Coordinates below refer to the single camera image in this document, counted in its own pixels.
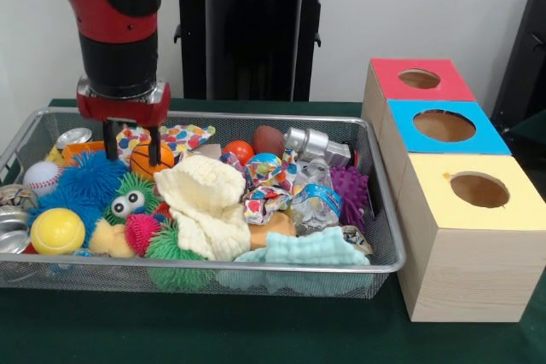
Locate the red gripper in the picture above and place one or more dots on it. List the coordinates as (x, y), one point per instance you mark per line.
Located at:
(128, 110)

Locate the blue spiky puffer ball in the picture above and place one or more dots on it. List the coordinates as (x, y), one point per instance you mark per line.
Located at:
(91, 174)

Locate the white toy baseball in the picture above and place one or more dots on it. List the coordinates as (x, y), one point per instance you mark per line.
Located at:
(41, 179)

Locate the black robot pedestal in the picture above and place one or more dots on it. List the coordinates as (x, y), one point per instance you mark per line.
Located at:
(256, 40)

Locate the orange toy basketball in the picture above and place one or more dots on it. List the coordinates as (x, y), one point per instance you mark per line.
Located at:
(138, 161)

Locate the colourful polka dot cloth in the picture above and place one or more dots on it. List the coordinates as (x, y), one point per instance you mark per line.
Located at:
(187, 136)

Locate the yellow tennis ball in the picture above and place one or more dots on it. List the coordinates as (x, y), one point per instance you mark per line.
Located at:
(57, 231)

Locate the silver plastic toy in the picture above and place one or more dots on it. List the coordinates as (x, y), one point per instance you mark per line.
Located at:
(313, 144)

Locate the green cloth side table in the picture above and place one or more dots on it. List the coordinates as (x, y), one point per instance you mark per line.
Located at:
(533, 123)

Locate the shallow clear mesh bin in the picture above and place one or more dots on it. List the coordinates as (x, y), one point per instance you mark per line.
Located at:
(298, 285)

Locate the black office chair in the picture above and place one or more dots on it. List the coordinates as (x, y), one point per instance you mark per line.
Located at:
(524, 53)

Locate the purple spiky ball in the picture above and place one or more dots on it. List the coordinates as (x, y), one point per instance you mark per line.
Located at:
(352, 195)

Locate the yellow plush toy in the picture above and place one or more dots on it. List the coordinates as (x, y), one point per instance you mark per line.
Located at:
(108, 240)

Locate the mint green waffle cloth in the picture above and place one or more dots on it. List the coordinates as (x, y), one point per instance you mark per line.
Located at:
(315, 249)

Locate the crushed clear water bottle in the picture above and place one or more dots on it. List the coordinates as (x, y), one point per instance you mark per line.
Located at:
(315, 202)

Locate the cream waffle cloth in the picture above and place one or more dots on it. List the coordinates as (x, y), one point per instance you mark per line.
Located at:
(205, 206)

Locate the wooden box with three holes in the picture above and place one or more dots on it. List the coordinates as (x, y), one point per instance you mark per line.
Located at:
(469, 274)

